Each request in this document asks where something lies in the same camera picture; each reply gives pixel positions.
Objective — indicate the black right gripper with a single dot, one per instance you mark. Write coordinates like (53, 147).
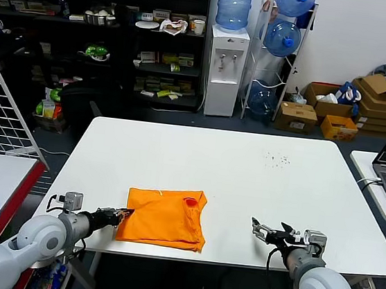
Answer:
(284, 244)

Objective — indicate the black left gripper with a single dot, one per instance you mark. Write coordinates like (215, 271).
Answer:
(106, 216)

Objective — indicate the orange t-shirt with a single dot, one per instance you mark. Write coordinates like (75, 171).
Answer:
(160, 217)

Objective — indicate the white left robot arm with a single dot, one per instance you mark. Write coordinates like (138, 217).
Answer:
(39, 238)

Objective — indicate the white rounded work table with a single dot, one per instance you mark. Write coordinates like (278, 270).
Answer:
(177, 156)

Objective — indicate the white side table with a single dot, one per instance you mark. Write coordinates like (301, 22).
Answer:
(363, 164)

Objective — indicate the closed brown cardboard box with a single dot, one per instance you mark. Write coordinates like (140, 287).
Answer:
(296, 118)

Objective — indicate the yellow cardboard box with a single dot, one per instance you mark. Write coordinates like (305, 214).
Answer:
(338, 129)

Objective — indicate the black office chair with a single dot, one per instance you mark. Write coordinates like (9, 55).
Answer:
(80, 96)

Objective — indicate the basket of snack packets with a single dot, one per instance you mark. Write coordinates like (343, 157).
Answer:
(49, 109)

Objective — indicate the open brown cardboard box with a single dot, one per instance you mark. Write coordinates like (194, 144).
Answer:
(326, 109)

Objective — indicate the small tied plastic bag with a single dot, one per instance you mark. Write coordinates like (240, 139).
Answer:
(298, 98)

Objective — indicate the black shelf unit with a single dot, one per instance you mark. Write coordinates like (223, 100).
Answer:
(124, 74)

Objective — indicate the blue white bag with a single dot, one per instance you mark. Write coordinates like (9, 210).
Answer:
(346, 94)

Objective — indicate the plate of green fruit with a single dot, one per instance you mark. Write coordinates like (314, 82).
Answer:
(96, 51)

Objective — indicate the white water dispenser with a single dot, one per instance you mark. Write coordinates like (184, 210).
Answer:
(224, 78)

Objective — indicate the white metal jug rack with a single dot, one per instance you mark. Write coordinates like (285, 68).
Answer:
(254, 54)

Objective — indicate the white plate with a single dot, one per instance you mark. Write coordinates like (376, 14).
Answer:
(147, 25)

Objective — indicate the white red plastic bag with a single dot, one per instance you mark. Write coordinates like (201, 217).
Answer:
(172, 27)

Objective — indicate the metal bowl with eggs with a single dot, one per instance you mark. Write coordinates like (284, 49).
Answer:
(98, 17)

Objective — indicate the white paper cup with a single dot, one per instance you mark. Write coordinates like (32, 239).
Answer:
(199, 27)

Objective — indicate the upright blue water jug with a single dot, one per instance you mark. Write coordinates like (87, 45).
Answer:
(234, 6)

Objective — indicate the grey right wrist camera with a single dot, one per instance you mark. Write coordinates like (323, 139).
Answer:
(315, 240)

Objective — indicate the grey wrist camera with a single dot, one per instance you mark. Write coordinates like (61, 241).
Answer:
(73, 202)
(315, 240)

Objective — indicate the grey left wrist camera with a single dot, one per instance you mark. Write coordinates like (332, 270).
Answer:
(73, 202)

